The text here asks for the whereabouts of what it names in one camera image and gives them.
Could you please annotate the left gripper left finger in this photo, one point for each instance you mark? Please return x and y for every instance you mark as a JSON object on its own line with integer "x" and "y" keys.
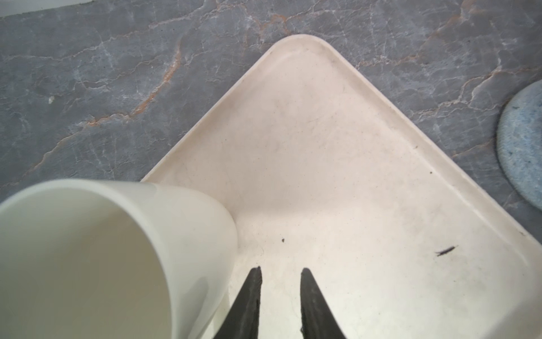
{"x": 242, "y": 320}

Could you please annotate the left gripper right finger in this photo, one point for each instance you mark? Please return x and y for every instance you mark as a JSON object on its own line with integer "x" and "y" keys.
{"x": 316, "y": 317}

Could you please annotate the beige serving tray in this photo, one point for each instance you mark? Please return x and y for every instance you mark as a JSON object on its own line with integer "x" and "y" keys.
{"x": 321, "y": 171}

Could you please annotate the white mug with handle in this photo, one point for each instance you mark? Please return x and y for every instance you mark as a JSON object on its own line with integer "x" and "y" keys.
{"x": 103, "y": 259}

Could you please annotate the blue woven round coaster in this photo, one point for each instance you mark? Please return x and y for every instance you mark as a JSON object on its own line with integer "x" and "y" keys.
{"x": 519, "y": 143}

